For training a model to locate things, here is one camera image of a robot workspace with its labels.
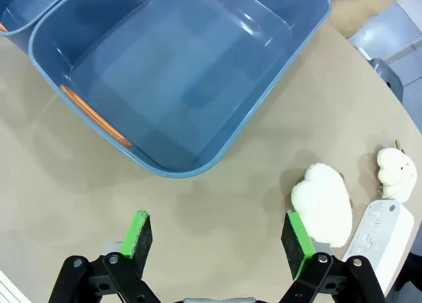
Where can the aluminium profile frame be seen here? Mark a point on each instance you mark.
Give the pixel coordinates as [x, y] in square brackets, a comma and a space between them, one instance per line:
[10, 291]

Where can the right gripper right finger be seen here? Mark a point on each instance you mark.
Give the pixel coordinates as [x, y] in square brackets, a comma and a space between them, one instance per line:
[296, 240]

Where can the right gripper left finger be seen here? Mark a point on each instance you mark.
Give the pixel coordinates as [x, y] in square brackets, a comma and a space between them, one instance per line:
[135, 237]

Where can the large white cloud plush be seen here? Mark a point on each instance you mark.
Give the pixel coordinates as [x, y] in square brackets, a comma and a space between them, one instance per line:
[321, 201]

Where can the grey metal table leg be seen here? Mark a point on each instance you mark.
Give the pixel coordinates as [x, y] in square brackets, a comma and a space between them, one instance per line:
[385, 72]

